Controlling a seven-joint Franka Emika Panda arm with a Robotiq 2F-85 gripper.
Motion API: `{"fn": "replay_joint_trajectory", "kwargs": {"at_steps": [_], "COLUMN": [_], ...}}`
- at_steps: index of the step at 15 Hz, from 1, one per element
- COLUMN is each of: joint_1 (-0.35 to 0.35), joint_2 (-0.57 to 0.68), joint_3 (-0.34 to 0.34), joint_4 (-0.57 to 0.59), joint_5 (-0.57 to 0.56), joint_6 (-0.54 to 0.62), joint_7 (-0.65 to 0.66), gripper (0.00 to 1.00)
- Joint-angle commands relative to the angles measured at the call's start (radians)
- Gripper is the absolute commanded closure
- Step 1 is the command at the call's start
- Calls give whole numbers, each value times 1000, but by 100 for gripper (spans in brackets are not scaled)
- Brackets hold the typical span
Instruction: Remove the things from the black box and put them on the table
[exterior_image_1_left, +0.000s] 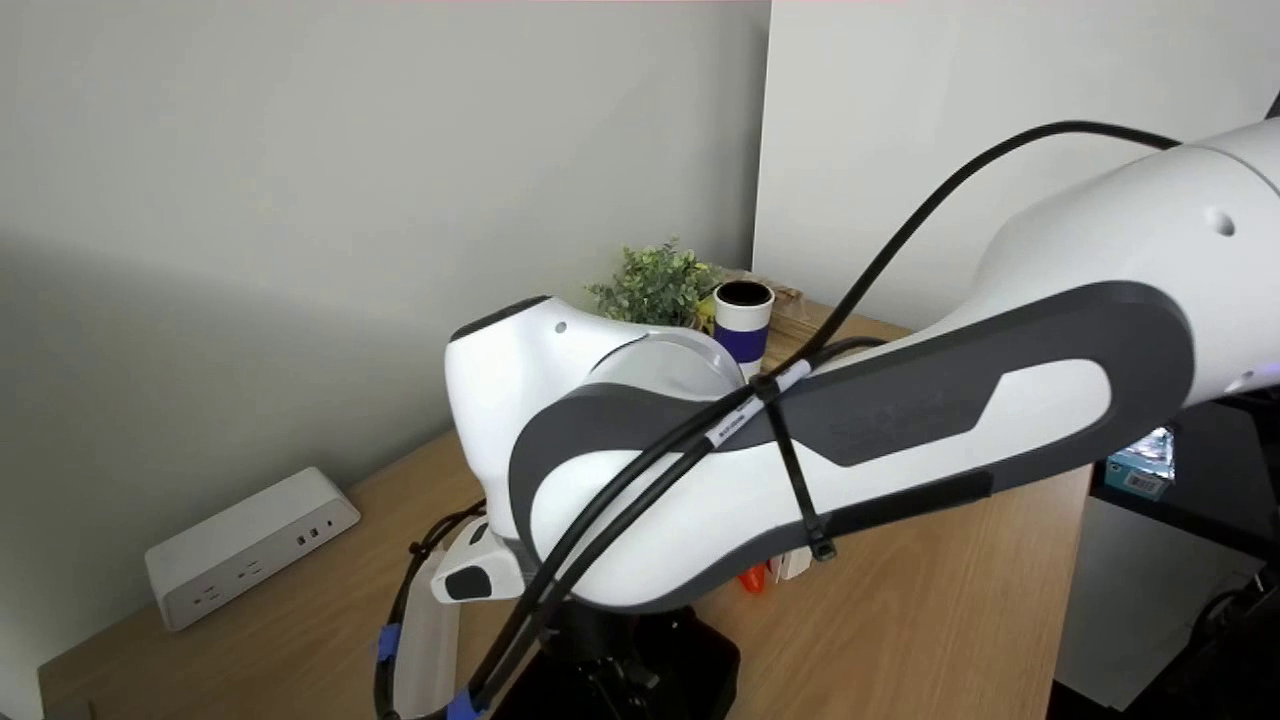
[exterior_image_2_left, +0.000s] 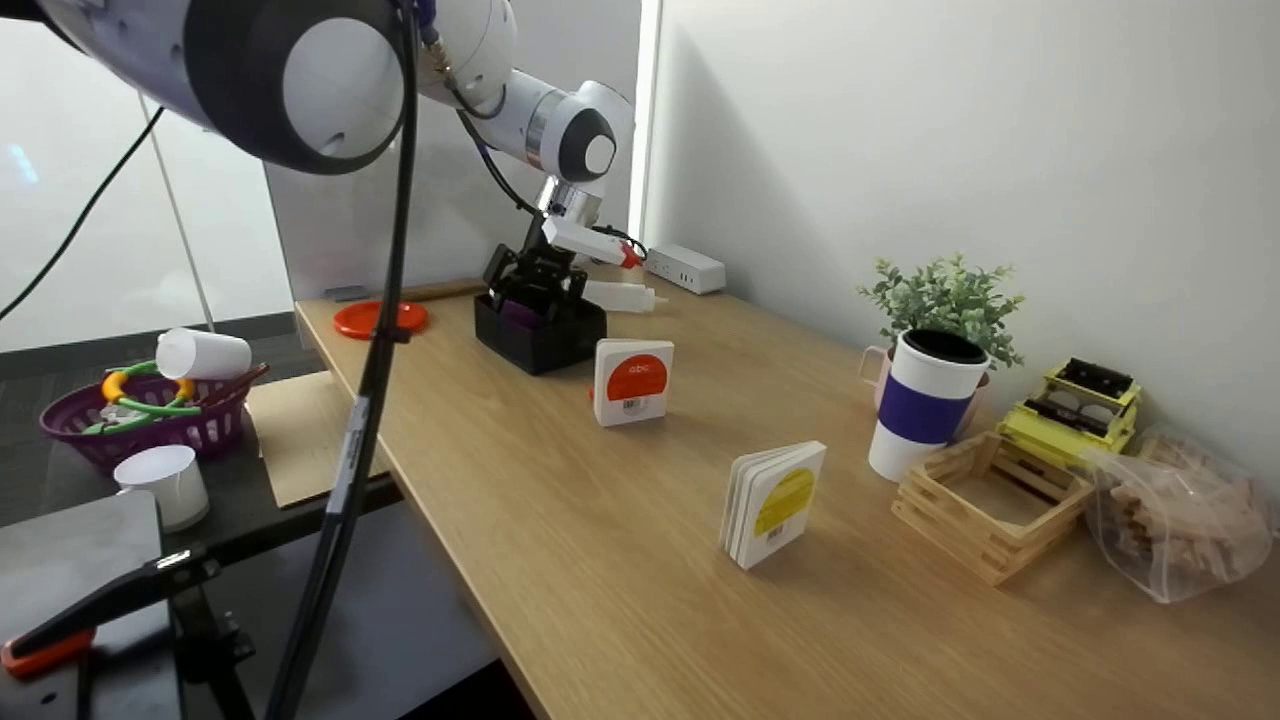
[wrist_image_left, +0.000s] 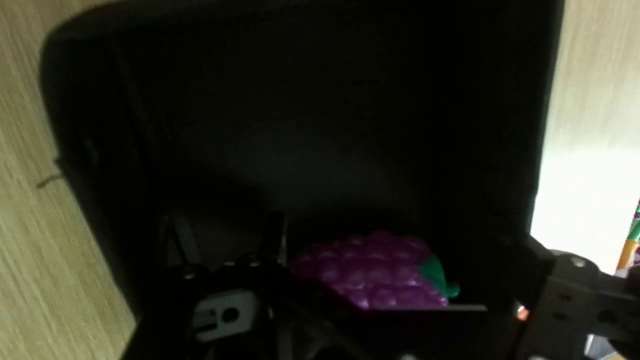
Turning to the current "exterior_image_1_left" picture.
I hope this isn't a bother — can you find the white power strip box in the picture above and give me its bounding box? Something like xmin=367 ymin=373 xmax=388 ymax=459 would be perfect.
xmin=140 ymin=463 xmax=363 ymax=637

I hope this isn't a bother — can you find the black side table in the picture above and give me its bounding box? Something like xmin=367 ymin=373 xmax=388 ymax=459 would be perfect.
xmin=1085 ymin=395 xmax=1280 ymax=564

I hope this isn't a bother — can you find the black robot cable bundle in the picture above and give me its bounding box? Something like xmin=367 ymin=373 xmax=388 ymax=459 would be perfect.
xmin=373 ymin=115 xmax=1185 ymax=720

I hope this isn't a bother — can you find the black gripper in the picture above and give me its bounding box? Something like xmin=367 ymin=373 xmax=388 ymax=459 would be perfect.
xmin=532 ymin=609 xmax=684 ymax=712

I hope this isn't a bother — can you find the white mug with purple band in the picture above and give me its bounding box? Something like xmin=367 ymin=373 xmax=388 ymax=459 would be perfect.
xmin=713 ymin=276 xmax=779 ymax=377

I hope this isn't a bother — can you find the teal box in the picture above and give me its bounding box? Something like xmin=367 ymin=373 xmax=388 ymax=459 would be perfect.
xmin=1104 ymin=423 xmax=1185 ymax=503

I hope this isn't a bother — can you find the green plant in pink pot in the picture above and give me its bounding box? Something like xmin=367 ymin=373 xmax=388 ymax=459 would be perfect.
xmin=588 ymin=242 xmax=725 ymax=338

